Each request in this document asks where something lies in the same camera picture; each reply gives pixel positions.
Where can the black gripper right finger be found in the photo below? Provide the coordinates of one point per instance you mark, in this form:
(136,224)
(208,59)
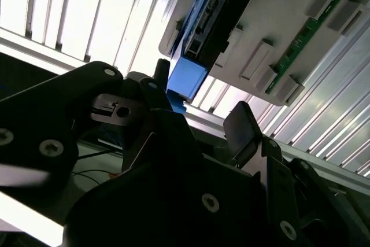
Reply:
(242,131)

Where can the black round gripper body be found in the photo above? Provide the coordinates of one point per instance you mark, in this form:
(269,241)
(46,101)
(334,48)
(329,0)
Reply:
(144,215)

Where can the hard disk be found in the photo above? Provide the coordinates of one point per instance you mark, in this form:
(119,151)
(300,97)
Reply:
(186,77)

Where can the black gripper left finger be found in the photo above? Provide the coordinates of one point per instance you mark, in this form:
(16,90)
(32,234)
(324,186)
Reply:
(43,114)

